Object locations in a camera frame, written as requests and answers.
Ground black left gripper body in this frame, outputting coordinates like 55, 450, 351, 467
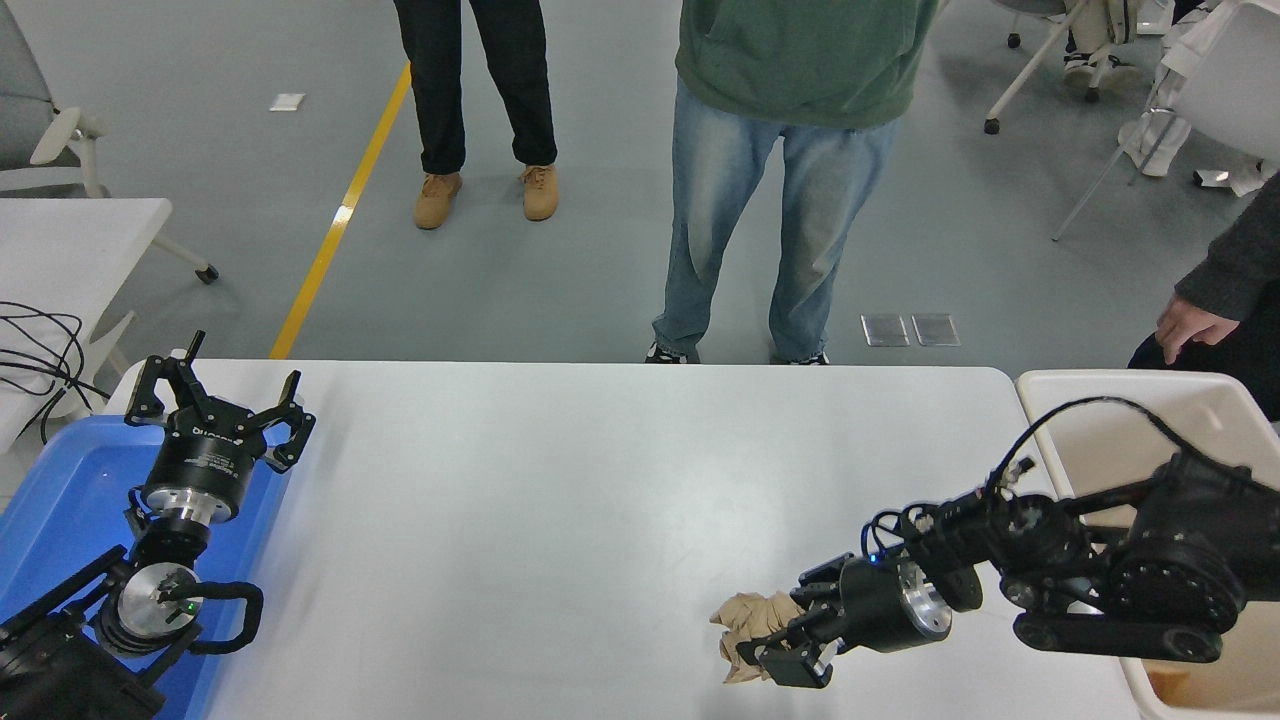
147, 418, 267, 501

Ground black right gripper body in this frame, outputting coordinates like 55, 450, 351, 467
838, 557, 916, 654

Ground tan paper ball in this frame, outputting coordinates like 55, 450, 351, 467
710, 590, 807, 686

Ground person's hand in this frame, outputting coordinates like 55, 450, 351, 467
1157, 294, 1241, 366

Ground blue plastic tray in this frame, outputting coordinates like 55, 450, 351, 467
0, 415, 291, 720

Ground white side table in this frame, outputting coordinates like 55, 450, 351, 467
0, 198, 173, 451

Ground large pale plastic bin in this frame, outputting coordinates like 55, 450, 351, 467
1015, 368, 1280, 720

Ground brown cardboard piece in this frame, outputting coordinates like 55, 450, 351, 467
1145, 664, 1201, 706

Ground grey office chair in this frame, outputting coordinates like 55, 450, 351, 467
0, 0, 219, 286

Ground person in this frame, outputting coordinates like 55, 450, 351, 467
1118, 0, 1280, 198
393, 0, 561, 231
645, 0, 941, 364
1128, 170, 1280, 421

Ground white wheeled chair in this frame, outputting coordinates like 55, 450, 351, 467
983, 0, 1146, 136

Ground beige jacket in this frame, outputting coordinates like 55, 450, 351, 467
1070, 0, 1141, 51

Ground white chair metal legs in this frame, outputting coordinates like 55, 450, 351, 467
1052, 0, 1280, 241

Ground black cable bundle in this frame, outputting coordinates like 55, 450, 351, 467
0, 302, 113, 441

